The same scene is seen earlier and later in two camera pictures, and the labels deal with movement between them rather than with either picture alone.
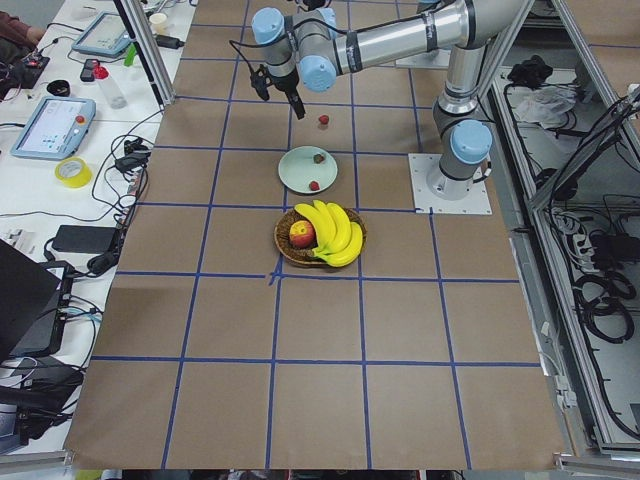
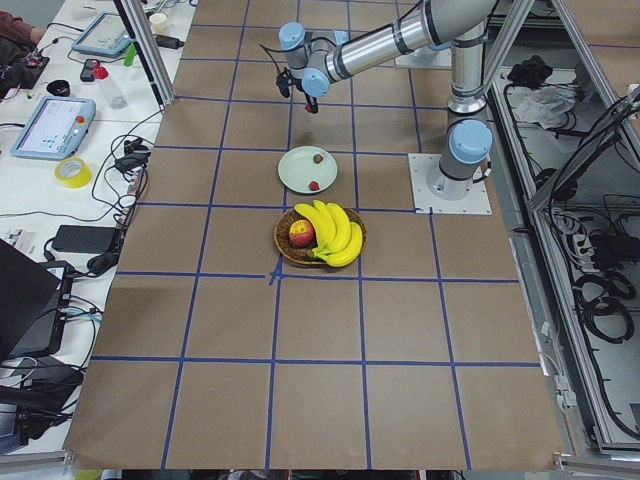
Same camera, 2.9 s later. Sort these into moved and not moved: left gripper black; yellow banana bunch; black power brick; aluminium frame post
Moved: left gripper black
Not moved: aluminium frame post; yellow banana bunch; black power brick
